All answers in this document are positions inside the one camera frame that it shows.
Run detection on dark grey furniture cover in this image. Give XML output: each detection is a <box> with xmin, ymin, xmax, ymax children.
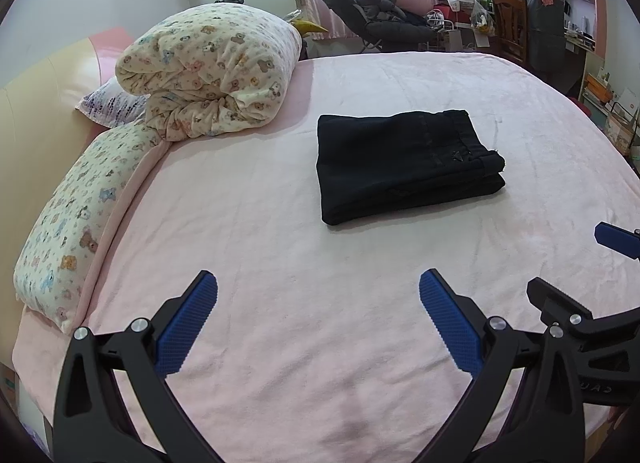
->
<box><xmin>520</xmin><ymin>0</ymin><xmax>568</xmax><ymax>79</ymax></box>

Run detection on clear plastic bag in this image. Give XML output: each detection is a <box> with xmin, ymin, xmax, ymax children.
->
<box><xmin>470</xmin><ymin>0</ymin><xmax>496</xmax><ymax>36</ymax></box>

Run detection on purple floral pillow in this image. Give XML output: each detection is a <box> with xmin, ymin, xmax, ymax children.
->
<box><xmin>75</xmin><ymin>76</ymin><xmax>151</xmax><ymax>125</ymax></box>

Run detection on cardboard box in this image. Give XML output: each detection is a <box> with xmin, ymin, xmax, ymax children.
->
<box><xmin>602</xmin><ymin>88</ymin><xmax>640</xmax><ymax>151</ymax></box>

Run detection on pink bed blanket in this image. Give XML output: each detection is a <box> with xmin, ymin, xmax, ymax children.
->
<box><xmin>12</xmin><ymin>50</ymin><xmax>640</xmax><ymax>463</ymax></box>

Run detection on cream and pink headboard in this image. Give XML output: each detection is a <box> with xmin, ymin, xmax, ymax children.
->
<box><xmin>0</xmin><ymin>26</ymin><xmax>138</xmax><ymax>294</ymax></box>

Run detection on black recliner chair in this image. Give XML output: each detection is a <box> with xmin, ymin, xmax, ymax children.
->
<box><xmin>312</xmin><ymin>0</ymin><xmax>443</xmax><ymax>51</ymax></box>

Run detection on white paper bag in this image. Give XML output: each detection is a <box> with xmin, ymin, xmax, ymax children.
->
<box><xmin>442</xmin><ymin>28</ymin><xmax>473</xmax><ymax>51</ymax></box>

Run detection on yellow plush toy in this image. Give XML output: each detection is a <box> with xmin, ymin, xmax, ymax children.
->
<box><xmin>290</xmin><ymin>18</ymin><xmax>330</xmax><ymax>36</ymax></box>

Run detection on folded bear print quilt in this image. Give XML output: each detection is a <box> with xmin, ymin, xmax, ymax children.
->
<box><xmin>115</xmin><ymin>3</ymin><xmax>303</xmax><ymax>143</ymax></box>

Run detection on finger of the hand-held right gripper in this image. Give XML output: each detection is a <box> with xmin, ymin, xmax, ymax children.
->
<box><xmin>526</xmin><ymin>277</ymin><xmax>596</xmax><ymax>339</ymax></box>
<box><xmin>594</xmin><ymin>222</ymin><xmax>640</xmax><ymax>260</ymax></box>

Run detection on wooden chair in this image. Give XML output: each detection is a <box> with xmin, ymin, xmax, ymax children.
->
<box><xmin>492</xmin><ymin>0</ymin><xmax>531</xmax><ymax>66</ymax></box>

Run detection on bear print pillow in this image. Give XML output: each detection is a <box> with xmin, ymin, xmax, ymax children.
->
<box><xmin>14</xmin><ymin>118</ymin><xmax>163</xmax><ymax>335</ymax></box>

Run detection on black pants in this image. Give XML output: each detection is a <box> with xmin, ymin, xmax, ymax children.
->
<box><xmin>316</xmin><ymin>110</ymin><xmax>507</xmax><ymax>227</ymax></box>

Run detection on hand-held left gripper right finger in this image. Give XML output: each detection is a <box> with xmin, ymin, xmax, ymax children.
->
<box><xmin>419</xmin><ymin>268</ymin><xmax>586</xmax><ymax>463</ymax></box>

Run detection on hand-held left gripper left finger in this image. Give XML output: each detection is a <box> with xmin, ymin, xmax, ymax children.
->
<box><xmin>52</xmin><ymin>270</ymin><xmax>219</xmax><ymax>463</ymax></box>

